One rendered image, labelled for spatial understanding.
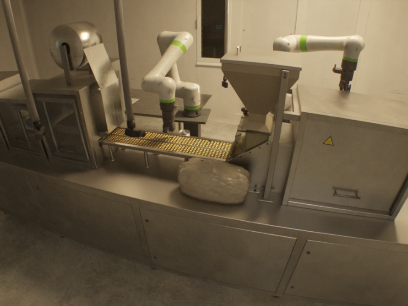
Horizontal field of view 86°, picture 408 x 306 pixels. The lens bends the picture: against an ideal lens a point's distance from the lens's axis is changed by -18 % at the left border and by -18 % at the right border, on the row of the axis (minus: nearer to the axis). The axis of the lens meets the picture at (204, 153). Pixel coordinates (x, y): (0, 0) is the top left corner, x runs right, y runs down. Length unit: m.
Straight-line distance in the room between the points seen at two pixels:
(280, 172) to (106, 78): 1.16
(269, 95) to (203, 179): 0.52
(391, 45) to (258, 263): 3.21
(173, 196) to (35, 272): 1.45
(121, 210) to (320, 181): 1.14
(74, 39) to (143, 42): 2.60
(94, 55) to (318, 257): 1.72
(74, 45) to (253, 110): 1.07
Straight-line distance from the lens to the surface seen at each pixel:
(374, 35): 3.83
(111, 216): 1.74
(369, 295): 1.94
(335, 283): 1.77
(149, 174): 1.63
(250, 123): 1.36
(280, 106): 1.17
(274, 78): 1.17
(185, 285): 2.02
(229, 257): 1.60
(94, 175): 1.73
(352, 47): 1.60
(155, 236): 1.67
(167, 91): 1.49
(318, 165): 1.34
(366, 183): 1.46
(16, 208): 2.72
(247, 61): 1.15
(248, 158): 1.40
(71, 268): 2.31
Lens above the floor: 1.77
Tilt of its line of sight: 32 degrees down
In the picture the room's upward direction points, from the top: straight up
